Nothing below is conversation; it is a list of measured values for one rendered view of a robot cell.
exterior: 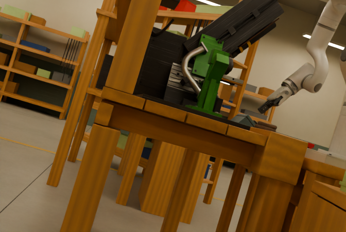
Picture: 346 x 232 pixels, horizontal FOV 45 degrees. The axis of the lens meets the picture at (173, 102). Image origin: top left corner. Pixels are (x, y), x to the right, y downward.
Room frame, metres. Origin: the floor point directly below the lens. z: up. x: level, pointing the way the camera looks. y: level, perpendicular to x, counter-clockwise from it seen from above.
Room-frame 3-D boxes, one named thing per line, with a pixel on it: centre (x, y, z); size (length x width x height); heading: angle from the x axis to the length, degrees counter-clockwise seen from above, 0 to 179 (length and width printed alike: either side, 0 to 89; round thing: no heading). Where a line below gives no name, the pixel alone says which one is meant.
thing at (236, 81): (2.18, -0.11, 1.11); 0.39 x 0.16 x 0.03; 98
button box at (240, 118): (1.94, -0.34, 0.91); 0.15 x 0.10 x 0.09; 8
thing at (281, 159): (2.13, -0.30, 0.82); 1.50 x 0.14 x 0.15; 8
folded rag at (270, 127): (1.60, -0.36, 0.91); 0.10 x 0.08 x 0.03; 167
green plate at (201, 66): (2.02, -0.09, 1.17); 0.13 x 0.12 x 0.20; 8
